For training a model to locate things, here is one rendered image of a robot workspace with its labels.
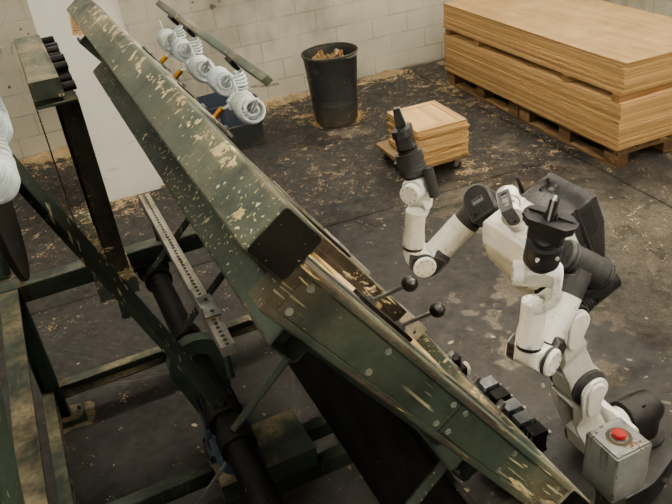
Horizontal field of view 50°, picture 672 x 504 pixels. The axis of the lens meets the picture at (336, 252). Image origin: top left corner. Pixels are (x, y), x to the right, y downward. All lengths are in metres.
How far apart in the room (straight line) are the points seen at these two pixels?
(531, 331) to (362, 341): 0.71
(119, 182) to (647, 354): 3.99
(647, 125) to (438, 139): 1.49
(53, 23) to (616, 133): 4.01
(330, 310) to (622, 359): 2.73
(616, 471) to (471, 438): 0.57
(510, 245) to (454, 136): 3.36
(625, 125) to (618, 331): 1.99
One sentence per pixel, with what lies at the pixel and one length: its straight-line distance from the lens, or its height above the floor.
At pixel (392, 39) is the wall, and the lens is 7.85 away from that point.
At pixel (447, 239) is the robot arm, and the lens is 2.34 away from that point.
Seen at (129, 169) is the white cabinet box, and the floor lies 0.22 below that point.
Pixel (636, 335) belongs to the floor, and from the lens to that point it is 3.98.
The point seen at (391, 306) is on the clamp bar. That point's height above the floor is 1.07.
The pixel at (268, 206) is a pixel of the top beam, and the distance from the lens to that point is 1.12.
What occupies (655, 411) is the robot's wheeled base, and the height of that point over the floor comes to 0.32.
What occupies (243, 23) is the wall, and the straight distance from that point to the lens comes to 7.22.
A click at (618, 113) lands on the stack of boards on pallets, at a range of 5.48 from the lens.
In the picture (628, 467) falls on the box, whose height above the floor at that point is 0.88.
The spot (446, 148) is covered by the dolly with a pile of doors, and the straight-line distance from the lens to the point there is 5.47.
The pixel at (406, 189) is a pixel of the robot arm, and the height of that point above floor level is 1.42.
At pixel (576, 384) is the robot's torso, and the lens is 2.65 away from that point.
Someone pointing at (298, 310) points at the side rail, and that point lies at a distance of 1.20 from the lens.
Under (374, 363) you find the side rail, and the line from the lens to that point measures 1.34.
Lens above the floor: 2.42
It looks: 31 degrees down
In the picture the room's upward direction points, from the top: 7 degrees counter-clockwise
